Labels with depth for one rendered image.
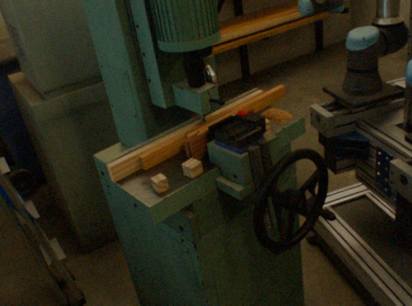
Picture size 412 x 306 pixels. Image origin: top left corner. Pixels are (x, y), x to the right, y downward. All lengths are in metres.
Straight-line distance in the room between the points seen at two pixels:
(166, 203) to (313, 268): 1.16
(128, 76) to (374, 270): 1.16
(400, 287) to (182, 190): 0.97
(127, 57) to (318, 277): 1.31
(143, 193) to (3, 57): 1.87
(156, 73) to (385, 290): 1.12
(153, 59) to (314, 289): 1.25
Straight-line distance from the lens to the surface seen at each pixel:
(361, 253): 1.89
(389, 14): 1.79
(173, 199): 1.13
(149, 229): 1.47
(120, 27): 1.33
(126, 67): 1.37
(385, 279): 1.80
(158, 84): 1.32
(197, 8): 1.15
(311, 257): 2.19
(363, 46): 1.69
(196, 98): 1.25
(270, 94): 1.50
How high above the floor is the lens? 1.52
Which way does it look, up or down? 28 degrees down
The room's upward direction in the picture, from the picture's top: 9 degrees counter-clockwise
